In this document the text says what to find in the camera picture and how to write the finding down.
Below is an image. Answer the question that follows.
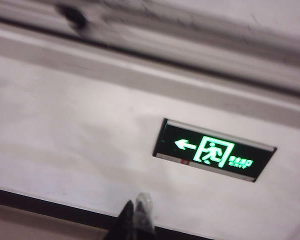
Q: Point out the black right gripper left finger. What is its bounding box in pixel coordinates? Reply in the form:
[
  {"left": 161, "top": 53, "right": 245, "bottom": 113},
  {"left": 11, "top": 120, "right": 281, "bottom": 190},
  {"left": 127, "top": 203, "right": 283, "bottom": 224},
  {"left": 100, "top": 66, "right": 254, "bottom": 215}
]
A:
[{"left": 106, "top": 199, "right": 136, "bottom": 240}]

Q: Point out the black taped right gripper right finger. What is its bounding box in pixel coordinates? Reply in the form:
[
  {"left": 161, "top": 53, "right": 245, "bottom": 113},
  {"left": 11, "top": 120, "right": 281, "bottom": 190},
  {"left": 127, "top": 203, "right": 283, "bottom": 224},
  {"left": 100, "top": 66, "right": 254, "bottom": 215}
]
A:
[{"left": 134, "top": 192, "right": 156, "bottom": 240}]

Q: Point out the aluminium whiteboard tray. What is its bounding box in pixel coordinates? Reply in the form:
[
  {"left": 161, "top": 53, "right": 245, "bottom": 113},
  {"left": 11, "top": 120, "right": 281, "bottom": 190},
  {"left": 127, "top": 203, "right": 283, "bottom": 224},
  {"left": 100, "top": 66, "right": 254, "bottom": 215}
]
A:
[{"left": 0, "top": 0, "right": 300, "bottom": 100}]

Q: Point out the black baseboard strip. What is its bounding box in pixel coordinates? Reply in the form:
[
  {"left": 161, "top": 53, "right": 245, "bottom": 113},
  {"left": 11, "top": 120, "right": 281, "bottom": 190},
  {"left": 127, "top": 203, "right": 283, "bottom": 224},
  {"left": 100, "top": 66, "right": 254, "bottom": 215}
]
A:
[{"left": 0, "top": 186, "right": 203, "bottom": 240}]

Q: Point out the green illuminated exit sign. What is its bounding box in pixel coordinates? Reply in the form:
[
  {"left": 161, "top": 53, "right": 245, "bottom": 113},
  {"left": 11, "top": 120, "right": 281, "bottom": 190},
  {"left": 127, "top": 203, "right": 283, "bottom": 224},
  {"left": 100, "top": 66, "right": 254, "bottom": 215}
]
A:
[{"left": 152, "top": 117, "right": 278, "bottom": 184}]

